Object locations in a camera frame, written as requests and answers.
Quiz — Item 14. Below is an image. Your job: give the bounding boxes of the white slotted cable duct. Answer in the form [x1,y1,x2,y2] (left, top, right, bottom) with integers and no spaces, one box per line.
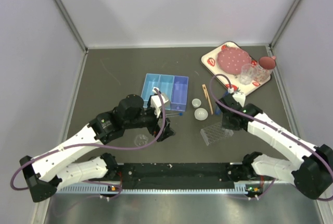
[56,181,263,195]

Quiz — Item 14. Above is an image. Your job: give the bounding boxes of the light blue drawer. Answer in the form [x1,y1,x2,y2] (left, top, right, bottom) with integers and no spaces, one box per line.
[158,74,174,110]
[141,73,160,107]

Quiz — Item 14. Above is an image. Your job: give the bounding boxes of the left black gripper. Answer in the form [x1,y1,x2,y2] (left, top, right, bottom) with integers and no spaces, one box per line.
[124,103,175,142]

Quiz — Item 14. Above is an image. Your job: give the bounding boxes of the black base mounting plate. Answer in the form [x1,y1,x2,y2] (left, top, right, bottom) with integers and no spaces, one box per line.
[118,163,250,190]

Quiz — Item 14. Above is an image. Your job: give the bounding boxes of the purple drawer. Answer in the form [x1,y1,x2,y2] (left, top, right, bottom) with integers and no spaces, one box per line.
[171,76,188,111]

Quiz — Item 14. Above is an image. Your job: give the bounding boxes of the clear acrylic test tube rack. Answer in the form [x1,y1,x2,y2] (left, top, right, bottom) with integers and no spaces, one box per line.
[200,122,234,146]

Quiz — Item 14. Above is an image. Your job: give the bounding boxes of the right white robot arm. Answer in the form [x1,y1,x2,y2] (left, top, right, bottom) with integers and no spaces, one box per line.
[216,93,332,200]

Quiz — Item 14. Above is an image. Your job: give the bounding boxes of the pink strawberry mug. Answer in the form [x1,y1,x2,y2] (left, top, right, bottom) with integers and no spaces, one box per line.
[254,56,276,82]

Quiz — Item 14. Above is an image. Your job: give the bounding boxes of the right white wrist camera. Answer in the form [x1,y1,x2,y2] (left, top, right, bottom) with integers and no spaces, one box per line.
[227,86,246,107]

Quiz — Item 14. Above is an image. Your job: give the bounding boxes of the pink dotted plate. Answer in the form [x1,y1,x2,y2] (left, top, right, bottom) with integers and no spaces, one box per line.
[216,47,252,75]

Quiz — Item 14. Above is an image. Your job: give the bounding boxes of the wooden tongs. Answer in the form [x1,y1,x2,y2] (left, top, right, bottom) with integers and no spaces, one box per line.
[202,84,214,115]

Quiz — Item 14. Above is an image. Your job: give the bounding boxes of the strawberry pattern tray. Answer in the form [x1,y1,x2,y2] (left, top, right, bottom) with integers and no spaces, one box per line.
[200,41,271,96]

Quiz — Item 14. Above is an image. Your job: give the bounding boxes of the white evaporating dish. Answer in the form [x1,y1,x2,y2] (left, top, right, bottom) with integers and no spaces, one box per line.
[194,108,209,121]

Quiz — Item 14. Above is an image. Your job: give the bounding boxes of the clear glass dish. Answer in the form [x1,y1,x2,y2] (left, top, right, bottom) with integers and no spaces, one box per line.
[134,134,149,148]

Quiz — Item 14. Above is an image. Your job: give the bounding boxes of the clear drinking glass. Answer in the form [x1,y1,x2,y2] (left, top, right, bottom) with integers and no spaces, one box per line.
[239,64,258,85]

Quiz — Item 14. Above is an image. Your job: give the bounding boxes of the blue capped test tube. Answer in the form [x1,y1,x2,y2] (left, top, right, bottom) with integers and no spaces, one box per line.
[166,113,183,117]

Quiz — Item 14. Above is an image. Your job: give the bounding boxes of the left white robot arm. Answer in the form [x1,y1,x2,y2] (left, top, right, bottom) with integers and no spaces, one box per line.
[20,88,175,203]

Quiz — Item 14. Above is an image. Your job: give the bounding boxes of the small white crucible cup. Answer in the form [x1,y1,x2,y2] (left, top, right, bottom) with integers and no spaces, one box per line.
[191,98,201,109]

